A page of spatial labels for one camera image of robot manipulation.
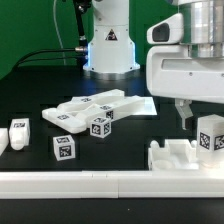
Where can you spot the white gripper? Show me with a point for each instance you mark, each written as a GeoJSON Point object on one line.
{"type": "Point", "coordinates": [171, 73]}

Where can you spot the white chair seat part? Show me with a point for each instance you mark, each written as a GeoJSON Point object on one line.
{"type": "Point", "coordinates": [176, 154]}

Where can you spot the white flat chair part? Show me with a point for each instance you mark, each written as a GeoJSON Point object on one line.
{"type": "Point", "coordinates": [64, 120]}

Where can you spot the white flat plate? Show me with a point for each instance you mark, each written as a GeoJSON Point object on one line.
{"type": "Point", "coordinates": [149, 107]}

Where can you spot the white long bar part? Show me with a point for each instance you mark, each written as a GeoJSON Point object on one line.
{"type": "Point", "coordinates": [115, 110]}

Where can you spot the white tagged cube middle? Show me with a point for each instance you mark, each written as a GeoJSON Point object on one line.
{"type": "Point", "coordinates": [100, 127]}

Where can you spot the white tagged cube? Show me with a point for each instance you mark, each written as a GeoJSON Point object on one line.
{"type": "Point", "coordinates": [100, 127]}
{"type": "Point", "coordinates": [64, 147]}

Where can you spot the white bar part upper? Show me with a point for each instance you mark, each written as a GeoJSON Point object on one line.
{"type": "Point", "coordinates": [82, 102]}

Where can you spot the white tagged cube front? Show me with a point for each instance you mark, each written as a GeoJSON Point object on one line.
{"type": "Point", "coordinates": [64, 147]}

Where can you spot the white left fence piece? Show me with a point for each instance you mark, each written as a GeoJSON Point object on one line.
{"type": "Point", "coordinates": [3, 139]}

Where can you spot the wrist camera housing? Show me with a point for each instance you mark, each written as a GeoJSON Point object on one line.
{"type": "Point", "coordinates": [168, 31]}

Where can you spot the white front fence rail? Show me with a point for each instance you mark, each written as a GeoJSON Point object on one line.
{"type": "Point", "coordinates": [118, 184]}

